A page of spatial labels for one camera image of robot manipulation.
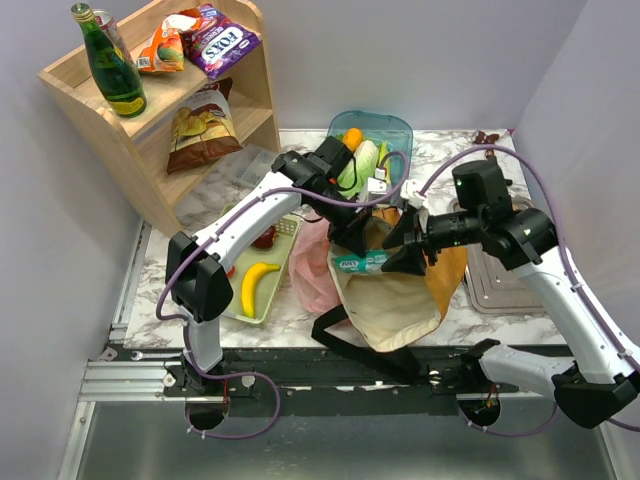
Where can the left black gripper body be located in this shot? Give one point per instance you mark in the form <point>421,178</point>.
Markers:
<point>343,220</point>

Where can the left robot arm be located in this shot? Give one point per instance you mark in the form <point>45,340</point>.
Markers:
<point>197,266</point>

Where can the orange tangerine fruit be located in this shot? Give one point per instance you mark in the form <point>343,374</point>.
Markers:
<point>352,138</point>

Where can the napa cabbage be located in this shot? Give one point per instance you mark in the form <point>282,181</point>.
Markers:
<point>358,170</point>

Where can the green glass bottle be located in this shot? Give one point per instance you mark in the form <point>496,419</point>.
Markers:
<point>116,78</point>

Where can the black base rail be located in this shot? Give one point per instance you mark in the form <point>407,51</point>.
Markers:
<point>311,382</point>

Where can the orange snack packet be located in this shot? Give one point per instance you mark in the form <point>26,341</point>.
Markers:
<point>164,51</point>

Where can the brown potato chips bag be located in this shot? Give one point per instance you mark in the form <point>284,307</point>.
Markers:
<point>202,129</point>

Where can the red apple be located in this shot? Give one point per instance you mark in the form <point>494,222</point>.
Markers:
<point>267,239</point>

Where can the yellow banana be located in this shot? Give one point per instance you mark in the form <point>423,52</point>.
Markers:
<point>249,285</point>

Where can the small brown silver tool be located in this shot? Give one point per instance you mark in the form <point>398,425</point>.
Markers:
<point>482,138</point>

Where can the light green plastic basket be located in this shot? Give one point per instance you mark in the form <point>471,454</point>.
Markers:
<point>267,287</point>

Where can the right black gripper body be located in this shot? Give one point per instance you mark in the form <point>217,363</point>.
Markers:
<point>415,245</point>

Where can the wooden shelf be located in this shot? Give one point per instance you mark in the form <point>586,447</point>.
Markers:
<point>136,150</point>

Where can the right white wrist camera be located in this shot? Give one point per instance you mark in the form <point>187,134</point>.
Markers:
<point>412,199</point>

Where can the red silver soda can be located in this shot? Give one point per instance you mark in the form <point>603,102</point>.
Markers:
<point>108,24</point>

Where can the teal transparent plastic container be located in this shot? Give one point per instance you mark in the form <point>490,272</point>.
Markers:
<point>379,128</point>

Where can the purple Fox's candy bag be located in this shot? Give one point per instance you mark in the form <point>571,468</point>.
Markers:
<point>218,43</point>

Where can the pink plastic grocery bag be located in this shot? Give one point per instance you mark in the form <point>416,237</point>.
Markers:
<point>308,267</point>

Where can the clear plastic compartment box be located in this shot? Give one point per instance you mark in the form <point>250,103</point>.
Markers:
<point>248,166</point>

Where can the colourful snack packet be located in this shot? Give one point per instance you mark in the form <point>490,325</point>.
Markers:
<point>371,263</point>

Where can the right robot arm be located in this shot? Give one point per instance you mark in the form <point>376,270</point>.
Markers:
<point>598,379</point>

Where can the silver metal tray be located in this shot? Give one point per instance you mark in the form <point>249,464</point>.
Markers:
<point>494,290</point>

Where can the green celery stalk bunch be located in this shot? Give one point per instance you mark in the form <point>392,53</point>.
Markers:
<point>383,152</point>

